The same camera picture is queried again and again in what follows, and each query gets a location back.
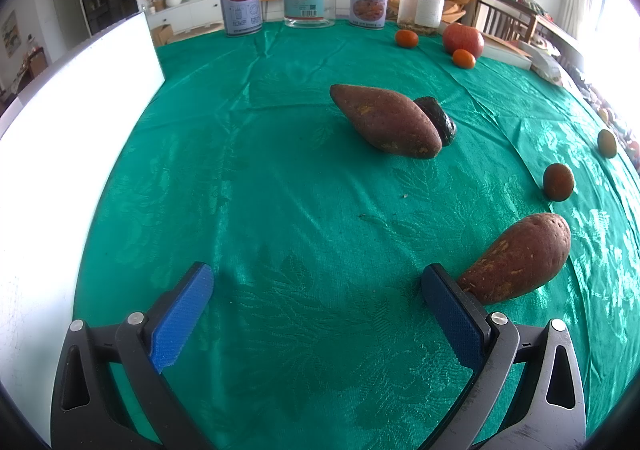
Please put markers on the grey can with red label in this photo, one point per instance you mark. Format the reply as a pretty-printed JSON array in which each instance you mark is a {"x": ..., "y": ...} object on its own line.
[{"x": 241, "y": 0}]

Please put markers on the white board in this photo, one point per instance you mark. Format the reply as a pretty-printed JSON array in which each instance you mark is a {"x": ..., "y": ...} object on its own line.
[{"x": 65, "y": 155}]

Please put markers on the red apple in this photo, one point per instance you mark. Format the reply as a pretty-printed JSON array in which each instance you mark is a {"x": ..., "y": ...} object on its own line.
[{"x": 462, "y": 38}]

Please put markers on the greenish brown tangerine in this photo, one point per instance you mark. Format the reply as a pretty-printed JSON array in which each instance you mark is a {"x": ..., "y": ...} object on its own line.
[
  {"x": 607, "y": 143},
  {"x": 558, "y": 181}
]

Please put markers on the flat white box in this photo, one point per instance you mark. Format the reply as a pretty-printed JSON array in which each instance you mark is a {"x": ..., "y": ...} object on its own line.
[{"x": 507, "y": 53}]

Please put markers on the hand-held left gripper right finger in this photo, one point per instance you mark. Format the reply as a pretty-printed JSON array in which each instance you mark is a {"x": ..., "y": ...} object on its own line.
[{"x": 452, "y": 320}]

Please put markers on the wooden chair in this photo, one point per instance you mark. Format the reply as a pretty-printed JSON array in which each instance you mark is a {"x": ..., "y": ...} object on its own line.
[{"x": 502, "y": 15}]

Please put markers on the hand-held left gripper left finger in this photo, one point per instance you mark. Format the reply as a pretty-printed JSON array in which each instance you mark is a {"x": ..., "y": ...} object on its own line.
[{"x": 182, "y": 315}]

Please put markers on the white television cabinet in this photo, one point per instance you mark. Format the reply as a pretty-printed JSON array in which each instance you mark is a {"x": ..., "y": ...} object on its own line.
[{"x": 200, "y": 13}]

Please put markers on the cardboard box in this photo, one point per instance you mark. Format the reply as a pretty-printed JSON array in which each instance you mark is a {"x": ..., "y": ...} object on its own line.
[{"x": 161, "y": 35}]

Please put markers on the small orange tangerine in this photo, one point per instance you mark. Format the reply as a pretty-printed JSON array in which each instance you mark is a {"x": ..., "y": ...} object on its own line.
[{"x": 463, "y": 59}]

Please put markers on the plastic jar with black lid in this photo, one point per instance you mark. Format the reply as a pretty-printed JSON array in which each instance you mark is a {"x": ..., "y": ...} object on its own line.
[{"x": 421, "y": 3}]

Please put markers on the pale-patched reddish sweet potato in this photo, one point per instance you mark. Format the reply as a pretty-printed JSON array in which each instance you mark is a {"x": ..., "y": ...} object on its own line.
[{"x": 520, "y": 255}]

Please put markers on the green patterned tablecloth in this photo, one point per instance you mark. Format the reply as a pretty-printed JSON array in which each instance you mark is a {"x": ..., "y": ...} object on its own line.
[{"x": 280, "y": 210}]

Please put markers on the dark avocado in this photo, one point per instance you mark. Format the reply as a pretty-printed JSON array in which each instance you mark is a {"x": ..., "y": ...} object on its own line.
[{"x": 444, "y": 126}]

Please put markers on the large reddish sweet potato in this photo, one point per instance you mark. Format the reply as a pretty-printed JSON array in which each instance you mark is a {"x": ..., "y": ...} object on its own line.
[{"x": 385, "y": 120}]

